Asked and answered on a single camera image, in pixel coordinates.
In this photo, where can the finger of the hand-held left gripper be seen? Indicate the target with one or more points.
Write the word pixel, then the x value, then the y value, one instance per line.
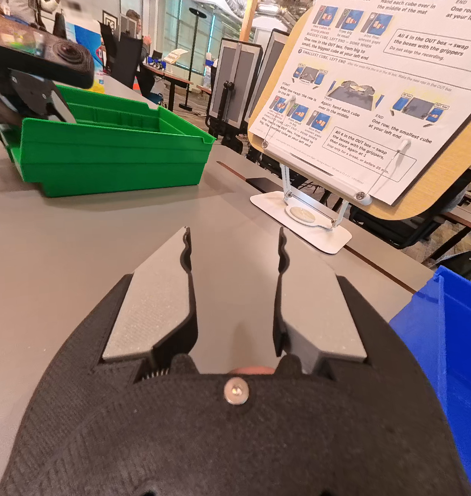
pixel 63 110

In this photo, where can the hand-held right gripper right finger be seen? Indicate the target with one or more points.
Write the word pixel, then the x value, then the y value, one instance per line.
pixel 320 310

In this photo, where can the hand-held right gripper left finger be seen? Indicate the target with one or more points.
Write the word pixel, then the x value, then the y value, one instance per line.
pixel 150 310

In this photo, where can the green plastic bin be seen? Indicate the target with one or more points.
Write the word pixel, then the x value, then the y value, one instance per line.
pixel 115 162

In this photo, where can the blue plastic bin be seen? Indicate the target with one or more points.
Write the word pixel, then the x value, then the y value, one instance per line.
pixel 452 368

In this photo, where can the wooden-top standing desk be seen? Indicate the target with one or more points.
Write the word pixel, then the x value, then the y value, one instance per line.
pixel 173 77

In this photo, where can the wipes canister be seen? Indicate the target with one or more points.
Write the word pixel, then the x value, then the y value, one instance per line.
pixel 89 46

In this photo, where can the orange traffic cone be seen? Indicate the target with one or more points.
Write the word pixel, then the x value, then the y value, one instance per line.
pixel 136 83

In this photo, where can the black office chair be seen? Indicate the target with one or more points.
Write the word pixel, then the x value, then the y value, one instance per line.
pixel 406 224

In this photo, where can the black floor lamp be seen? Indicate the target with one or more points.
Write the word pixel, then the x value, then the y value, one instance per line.
pixel 193 58

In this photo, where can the printed instruction sheet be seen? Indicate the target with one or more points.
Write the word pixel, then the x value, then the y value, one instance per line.
pixel 375 97

